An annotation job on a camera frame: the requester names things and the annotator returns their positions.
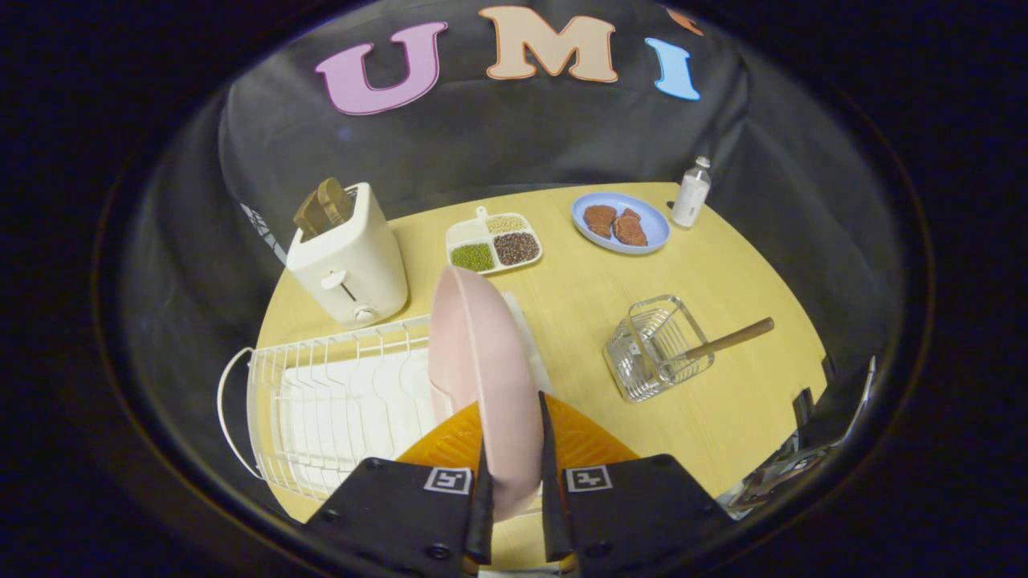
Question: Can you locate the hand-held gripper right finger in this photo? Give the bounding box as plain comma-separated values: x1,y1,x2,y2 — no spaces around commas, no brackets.
536,391,733,576

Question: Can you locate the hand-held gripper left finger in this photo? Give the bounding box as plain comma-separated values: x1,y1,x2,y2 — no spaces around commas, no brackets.
305,401,496,577

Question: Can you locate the pink plate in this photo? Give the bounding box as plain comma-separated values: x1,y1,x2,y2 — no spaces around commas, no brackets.
427,266,545,523

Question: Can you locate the white wire dish rack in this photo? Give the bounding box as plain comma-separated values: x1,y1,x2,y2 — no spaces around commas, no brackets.
217,292,553,502

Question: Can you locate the clear wire basket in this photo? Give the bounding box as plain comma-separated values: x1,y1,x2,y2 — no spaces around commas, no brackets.
603,295,716,403

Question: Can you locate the wooden handled spoon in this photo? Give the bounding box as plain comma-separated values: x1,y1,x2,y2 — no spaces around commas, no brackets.
660,316,776,372

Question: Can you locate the blue plate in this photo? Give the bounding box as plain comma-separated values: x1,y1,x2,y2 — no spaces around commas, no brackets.
571,192,671,255

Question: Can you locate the white divided bean tray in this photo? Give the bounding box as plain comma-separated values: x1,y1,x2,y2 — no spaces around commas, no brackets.
446,206,544,275

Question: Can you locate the dark equipment at table edge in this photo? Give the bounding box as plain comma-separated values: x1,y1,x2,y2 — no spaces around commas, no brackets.
717,353,878,515

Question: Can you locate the cream toaster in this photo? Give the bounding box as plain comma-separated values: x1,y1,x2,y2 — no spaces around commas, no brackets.
286,182,410,326

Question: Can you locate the small white bottle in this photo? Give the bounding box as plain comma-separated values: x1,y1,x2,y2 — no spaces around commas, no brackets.
671,157,712,228

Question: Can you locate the brown toast slice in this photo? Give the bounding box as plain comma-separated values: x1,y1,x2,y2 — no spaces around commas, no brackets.
293,177,355,242

